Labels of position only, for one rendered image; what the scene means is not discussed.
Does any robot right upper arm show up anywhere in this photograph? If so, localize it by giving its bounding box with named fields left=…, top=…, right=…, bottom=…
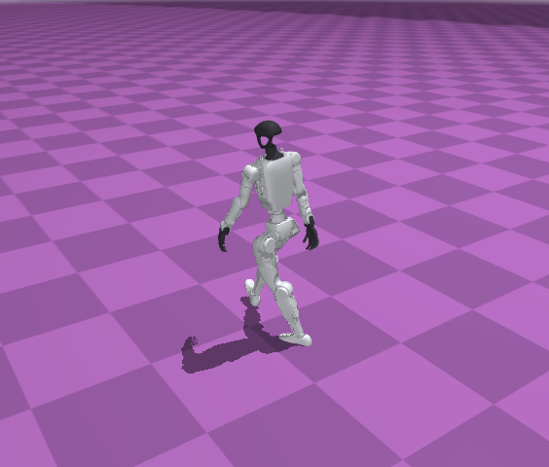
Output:
left=287, top=152, right=305, bottom=196

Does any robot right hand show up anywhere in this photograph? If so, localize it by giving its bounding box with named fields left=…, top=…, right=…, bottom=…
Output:
left=303, top=216, right=319, bottom=250

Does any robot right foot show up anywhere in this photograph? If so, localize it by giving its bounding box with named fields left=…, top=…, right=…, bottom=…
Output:
left=244, top=279, right=260, bottom=306

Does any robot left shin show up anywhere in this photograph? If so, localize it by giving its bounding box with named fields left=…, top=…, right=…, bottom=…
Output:
left=273, top=287, right=304, bottom=339

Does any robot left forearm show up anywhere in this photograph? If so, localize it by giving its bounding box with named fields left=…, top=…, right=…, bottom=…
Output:
left=220, top=198, right=242, bottom=232

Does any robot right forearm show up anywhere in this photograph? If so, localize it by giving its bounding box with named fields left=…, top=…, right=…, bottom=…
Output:
left=296, top=186, right=314, bottom=224

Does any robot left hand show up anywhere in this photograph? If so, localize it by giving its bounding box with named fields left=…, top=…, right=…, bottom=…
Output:
left=218, top=227, right=230, bottom=252

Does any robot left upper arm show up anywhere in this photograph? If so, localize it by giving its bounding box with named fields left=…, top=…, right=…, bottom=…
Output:
left=236, top=162, right=263, bottom=209

